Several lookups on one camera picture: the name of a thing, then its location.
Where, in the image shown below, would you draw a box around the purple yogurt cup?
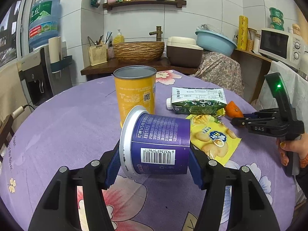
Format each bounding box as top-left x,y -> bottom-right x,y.
119,105 -> 191,179

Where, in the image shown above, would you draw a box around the right hand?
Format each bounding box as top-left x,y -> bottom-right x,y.
276,134 -> 308,168

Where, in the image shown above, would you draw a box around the white wrinkled cloth cover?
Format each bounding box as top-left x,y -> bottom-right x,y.
252,61 -> 308,132

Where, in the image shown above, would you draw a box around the wooden side shelf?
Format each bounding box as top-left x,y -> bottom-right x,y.
231,49 -> 272,104

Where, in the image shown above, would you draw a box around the yellow cookie snack bag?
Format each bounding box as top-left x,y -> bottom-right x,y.
186,114 -> 241,165

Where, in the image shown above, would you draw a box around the paisley patterned cloth cover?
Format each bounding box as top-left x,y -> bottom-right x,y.
191,51 -> 244,97

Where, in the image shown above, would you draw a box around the white microwave oven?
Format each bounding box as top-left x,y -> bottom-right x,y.
259,28 -> 306,70

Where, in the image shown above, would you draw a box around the purple floral tablecloth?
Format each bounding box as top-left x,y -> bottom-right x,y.
1,76 -> 295,230

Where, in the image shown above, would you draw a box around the green white milk carton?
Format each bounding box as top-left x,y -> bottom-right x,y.
166,87 -> 227,115

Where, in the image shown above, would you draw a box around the yellow wrap roll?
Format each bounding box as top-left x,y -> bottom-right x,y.
237,15 -> 249,50

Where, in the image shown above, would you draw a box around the green stacked bowls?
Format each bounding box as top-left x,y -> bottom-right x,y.
269,7 -> 284,31

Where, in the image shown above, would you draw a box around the light blue plastic basin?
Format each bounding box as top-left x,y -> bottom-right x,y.
195,30 -> 236,56

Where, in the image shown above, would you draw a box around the brown white storage box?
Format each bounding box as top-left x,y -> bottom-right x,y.
167,37 -> 204,68

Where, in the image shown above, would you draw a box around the water dispenser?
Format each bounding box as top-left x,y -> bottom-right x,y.
21,44 -> 73,106

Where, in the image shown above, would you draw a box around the wooden counter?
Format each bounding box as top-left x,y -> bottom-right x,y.
80,57 -> 198,81

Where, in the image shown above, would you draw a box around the yellow chip canister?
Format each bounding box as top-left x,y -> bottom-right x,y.
113,67 -> 157,126

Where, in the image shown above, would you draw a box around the brass faucet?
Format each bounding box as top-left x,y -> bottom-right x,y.
149,26 -> 163,42

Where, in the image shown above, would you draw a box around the beige chopstick holder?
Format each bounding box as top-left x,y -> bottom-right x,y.
88,31 -> 114,66

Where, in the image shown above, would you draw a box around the woven pattern sink bowl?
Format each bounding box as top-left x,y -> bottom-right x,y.
113,41 -> 164,63

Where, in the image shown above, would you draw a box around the paper cup stack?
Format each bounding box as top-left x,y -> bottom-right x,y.
49,37 -> 61,64

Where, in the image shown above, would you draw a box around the yellow soap bottle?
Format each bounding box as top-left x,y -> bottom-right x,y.
113,29 -> 125,45

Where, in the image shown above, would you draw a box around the blue water jug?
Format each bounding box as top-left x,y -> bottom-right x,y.
29,0 -> 61,49

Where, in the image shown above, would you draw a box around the wooden wall shelf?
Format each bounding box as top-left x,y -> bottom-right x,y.
102,0 -> 186,10

